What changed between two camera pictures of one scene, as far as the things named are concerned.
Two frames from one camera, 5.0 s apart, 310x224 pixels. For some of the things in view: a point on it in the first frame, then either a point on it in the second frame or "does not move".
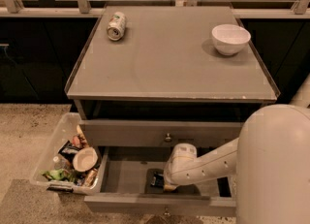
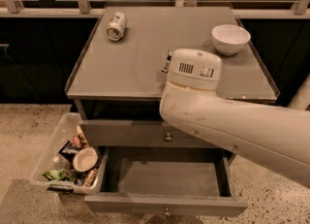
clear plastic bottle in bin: [59, 163] does not move
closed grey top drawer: [158, 133] does not move
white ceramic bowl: [230, 39] does not move
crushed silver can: [116, 26] does not move
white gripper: [174, 176] → [195, 68]
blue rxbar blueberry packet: [157, 180] → [167, 65]
